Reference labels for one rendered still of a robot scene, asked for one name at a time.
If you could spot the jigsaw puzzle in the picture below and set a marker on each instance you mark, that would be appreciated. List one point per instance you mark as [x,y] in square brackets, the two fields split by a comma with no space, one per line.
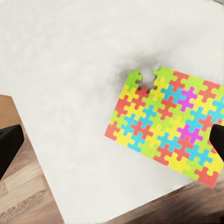
[171,124]

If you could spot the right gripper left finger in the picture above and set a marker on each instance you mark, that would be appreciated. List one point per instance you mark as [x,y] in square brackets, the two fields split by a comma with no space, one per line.
[11,140]

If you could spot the desk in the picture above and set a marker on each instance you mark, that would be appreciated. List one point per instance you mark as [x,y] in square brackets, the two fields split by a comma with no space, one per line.
[66,62]

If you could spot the sliding door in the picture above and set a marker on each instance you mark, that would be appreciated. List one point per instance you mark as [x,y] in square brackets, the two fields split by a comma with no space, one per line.
[9,115]

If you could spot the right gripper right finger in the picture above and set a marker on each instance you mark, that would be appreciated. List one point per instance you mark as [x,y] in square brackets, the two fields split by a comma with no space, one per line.
[217,139]

